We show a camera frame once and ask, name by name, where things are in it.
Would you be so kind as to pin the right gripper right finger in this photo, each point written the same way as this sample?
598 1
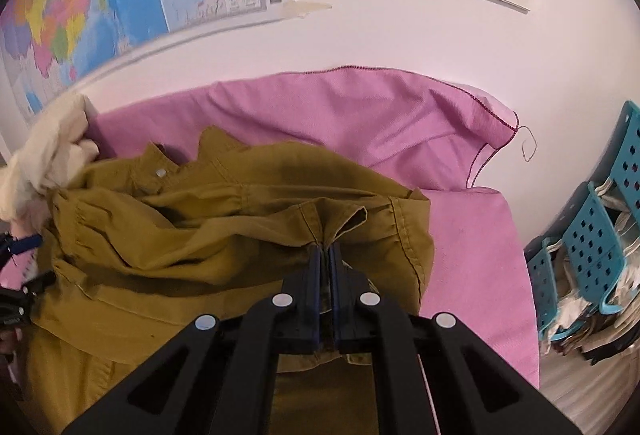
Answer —
432 375

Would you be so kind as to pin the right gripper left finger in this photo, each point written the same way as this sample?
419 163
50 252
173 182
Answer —
215 376

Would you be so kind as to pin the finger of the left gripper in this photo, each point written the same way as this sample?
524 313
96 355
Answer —
10 246
34 287

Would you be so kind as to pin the mustard brown jacket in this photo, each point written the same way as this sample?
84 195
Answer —
141 247

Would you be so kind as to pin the cream crumpled cloth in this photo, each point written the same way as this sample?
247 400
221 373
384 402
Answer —
55 151

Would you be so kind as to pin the teal perforated plastic rack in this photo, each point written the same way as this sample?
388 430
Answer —
590 268

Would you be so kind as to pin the pink daisy bed sheet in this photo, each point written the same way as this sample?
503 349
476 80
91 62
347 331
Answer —
425 134

